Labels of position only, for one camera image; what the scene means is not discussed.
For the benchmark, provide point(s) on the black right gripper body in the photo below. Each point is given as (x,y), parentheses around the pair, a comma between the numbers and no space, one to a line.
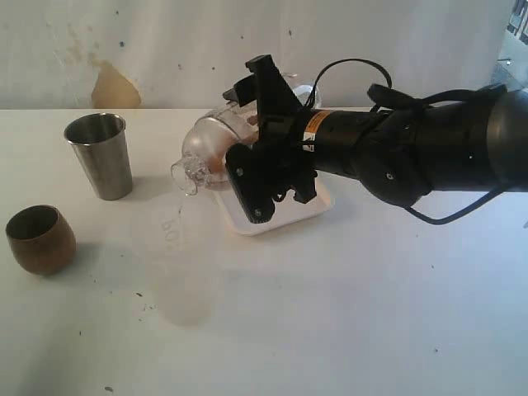
(284,164)

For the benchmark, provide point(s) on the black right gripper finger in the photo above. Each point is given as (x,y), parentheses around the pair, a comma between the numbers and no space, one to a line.
(243,92)

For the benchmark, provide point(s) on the clear plastic shaker lid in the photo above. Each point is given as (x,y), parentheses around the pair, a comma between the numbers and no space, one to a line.
(190,172)

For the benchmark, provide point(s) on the stainless steel cup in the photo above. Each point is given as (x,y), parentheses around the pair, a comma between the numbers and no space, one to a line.
(99,143)

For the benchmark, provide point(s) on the brown wooden cup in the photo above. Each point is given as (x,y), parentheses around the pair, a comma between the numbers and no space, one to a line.
(41,240)

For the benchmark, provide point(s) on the clear graduated shaker cup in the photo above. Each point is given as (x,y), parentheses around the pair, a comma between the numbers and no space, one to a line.
(239,124)

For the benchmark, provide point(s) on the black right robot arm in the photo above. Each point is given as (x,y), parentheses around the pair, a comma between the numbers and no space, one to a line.
(401,150)

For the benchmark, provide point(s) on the white rectangular tray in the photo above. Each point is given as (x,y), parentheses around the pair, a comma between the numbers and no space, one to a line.
(287,212)

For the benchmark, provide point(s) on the frosted plastic deli container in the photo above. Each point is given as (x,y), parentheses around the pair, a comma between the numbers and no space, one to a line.
(178,238)

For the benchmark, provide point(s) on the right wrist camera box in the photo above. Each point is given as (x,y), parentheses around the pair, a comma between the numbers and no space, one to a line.
(249,187)

